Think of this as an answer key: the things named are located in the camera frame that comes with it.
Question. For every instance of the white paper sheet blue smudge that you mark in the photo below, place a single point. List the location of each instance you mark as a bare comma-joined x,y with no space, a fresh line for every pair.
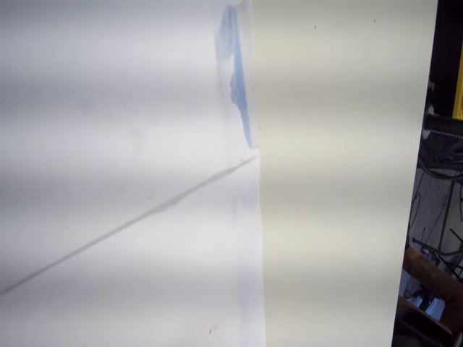
108,72

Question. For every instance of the brown wooden furniture piece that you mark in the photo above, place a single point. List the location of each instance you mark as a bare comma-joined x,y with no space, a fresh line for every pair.
430,278

